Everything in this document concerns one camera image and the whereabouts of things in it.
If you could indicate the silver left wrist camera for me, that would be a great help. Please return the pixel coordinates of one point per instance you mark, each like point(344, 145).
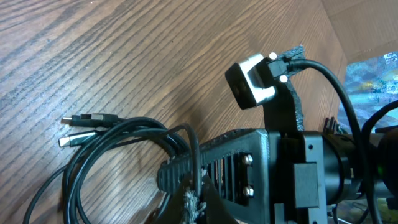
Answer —
point(246, 84)

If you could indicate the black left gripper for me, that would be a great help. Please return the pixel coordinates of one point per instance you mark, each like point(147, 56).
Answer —
point(261, 176)

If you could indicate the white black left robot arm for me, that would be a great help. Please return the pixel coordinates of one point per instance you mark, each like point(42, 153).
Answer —
point(186, 205)

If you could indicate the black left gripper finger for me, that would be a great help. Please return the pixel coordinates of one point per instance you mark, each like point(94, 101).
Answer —
point(171, 173)

